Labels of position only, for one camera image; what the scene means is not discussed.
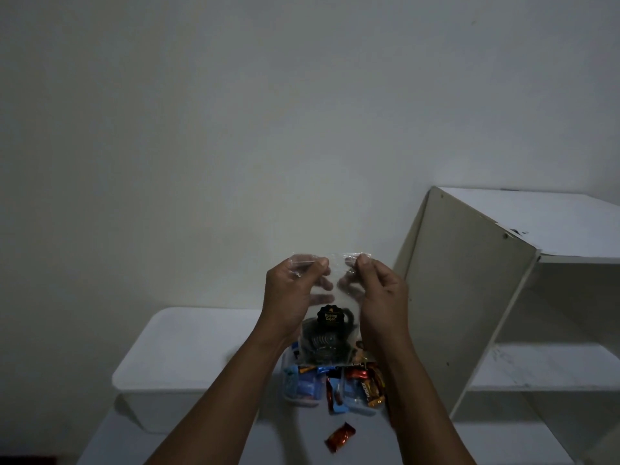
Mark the person's right hand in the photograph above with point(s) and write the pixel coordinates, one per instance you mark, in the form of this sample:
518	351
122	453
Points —
385	309

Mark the person's left hand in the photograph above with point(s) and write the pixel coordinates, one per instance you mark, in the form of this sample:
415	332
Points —
286	300

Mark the clear bag of grey snacks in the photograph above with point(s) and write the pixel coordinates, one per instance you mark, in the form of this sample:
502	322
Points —
327	338

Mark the pile of candies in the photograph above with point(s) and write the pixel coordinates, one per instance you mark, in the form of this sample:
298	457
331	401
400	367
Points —
361	382

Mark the white plastic storage bin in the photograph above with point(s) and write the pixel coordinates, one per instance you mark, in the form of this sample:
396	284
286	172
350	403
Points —
184	343

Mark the red candy wrapper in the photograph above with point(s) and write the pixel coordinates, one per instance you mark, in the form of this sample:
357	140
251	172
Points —
340	438

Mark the person's left forearm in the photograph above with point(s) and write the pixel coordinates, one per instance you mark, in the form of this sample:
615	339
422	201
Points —
218	411

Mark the person's right forearm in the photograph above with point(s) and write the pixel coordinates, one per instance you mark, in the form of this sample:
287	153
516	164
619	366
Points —
431	416

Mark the white shelf unit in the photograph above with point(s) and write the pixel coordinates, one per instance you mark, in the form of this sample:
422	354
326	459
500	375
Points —
470	295

